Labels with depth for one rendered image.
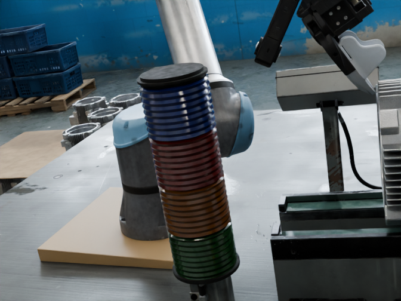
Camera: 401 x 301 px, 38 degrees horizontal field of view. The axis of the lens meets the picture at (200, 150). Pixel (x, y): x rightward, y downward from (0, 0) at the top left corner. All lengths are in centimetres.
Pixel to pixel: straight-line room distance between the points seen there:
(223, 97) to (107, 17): 624
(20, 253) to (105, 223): 17
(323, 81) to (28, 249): 66
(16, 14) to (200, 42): 694
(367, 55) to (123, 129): 45
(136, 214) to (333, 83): 42
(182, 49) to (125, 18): 605
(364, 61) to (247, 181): 57
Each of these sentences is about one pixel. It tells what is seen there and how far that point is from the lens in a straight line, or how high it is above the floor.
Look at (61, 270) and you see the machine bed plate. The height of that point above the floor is 80.
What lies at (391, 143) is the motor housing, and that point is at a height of 105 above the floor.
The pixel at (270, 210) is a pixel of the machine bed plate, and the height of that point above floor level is 80.
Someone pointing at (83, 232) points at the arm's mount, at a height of 82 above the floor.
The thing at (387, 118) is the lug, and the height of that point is 108.
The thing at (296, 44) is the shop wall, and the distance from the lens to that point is 653.
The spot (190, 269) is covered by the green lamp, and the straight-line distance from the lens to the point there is 54.
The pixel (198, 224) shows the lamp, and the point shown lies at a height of 109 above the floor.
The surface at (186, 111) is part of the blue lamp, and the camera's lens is 47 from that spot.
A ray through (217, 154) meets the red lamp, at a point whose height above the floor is 114.
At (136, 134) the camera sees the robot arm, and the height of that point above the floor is 102.
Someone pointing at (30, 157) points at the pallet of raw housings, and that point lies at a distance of 337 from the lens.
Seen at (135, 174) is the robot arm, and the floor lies 94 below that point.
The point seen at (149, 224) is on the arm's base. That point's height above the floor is 85.
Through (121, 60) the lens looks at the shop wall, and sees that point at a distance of 733.
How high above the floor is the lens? 131
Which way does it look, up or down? 19 degrees down
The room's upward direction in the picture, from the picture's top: 10 degrees counter-clockwise
